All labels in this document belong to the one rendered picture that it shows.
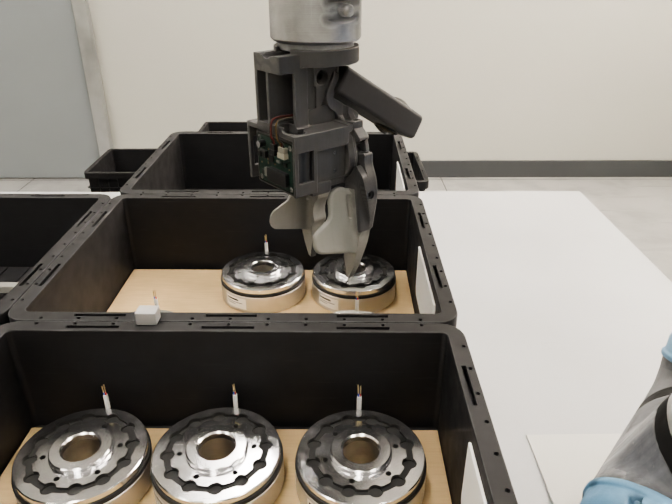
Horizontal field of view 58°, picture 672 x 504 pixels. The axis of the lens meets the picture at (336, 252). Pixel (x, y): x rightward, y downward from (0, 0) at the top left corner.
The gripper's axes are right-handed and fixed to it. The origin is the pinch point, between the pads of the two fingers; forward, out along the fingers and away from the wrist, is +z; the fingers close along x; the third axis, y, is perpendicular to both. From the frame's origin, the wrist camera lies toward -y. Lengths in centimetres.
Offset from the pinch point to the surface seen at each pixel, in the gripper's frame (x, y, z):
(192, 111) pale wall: -271, -119, 56
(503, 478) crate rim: 27.5, 9.5, 1.6
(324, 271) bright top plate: -9.9, -6.3, 8.6
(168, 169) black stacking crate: -47.9, -4.2, 5.1
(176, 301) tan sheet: -19.7, 9.1, 11.6
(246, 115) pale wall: -252, -142, 58
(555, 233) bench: -16, -70, 25
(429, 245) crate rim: 2.8, -10.8, 1.6
